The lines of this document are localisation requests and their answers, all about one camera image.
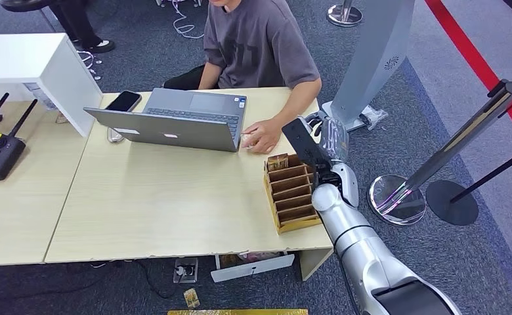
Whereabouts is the person's left hand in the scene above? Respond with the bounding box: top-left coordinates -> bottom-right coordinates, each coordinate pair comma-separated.
241,117 -> 286,155

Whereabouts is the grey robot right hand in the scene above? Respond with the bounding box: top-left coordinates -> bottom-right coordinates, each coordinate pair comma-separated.
306,113 -> 351,164

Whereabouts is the patterned gold card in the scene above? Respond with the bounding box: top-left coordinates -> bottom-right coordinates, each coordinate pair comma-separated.
266,153 -> 290,172

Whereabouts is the brown cardboard card organizer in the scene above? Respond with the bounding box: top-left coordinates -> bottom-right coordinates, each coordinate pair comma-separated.
263,153 -> 324,236

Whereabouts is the seated person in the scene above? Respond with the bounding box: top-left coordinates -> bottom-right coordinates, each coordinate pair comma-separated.
163,0 -> 322,154

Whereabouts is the gold card on floor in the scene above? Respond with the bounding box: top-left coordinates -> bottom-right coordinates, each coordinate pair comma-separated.
183,288 -> 201,310

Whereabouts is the standing person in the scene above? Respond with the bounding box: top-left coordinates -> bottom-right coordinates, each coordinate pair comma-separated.
47,0 -> 116,54

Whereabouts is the clear plastic bag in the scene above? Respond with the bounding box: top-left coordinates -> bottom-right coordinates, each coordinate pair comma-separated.
359,105 -> 389,132

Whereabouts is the grey open laptop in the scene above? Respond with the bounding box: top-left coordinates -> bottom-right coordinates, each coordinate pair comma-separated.
83,88 -> 247,154

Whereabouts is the grey kiosk stand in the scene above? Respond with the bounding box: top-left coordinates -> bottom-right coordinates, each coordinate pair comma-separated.
321,0 -> 416,133

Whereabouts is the chrome stanchion base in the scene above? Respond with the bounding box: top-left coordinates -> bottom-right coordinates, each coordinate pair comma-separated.
326,0 -> 364,28

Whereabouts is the black stanchion with round base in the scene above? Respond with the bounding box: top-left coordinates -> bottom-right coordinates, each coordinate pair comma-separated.
425,147 -> 512,227

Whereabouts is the white drawer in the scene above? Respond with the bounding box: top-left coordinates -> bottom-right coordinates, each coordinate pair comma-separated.
210,251 -> 296,284

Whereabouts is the black smartphone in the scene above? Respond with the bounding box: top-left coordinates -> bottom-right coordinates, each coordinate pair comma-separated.
104,90 -> 143,113

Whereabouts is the clear phone stand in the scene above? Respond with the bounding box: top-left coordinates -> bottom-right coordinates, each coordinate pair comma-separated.
106,127 -> 125,144

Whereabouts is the floor power socket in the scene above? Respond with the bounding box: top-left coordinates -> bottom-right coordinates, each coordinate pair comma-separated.
173,257 -> 199,285

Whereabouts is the white desk riser box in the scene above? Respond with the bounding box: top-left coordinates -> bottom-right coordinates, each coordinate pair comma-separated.
0,33 -> 104,138

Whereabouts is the black chair seat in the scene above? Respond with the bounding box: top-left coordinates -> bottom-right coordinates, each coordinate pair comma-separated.
0,0 -> 57,13

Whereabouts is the chrome stanchion post with base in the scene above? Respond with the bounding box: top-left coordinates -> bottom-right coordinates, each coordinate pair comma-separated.
368,79 -> 512,226

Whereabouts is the black floor cable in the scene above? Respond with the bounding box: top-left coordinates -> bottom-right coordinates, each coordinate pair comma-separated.
132,259 -> 179,301

